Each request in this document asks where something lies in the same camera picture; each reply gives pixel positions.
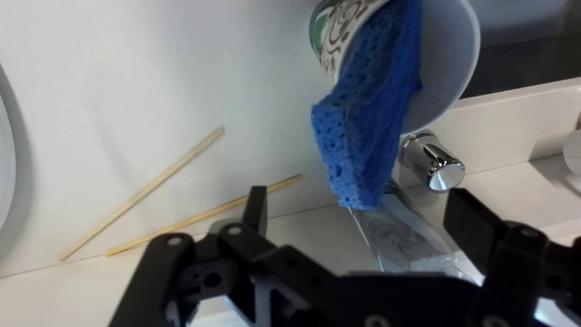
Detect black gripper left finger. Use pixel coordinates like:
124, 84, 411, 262
242, 186, 267, 235

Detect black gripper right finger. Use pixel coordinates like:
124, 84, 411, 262
443, 190, 510, 286

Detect blue sponge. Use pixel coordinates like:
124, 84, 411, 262
309, 0, 423, 210

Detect upper wooden chopstick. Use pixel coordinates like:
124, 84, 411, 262
58, 128, 225, 262

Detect chrome faucet knob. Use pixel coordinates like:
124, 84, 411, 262
400, 132, 467, 193

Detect white rimmed dark round plate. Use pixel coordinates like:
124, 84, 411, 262
0, 66, 35, 246

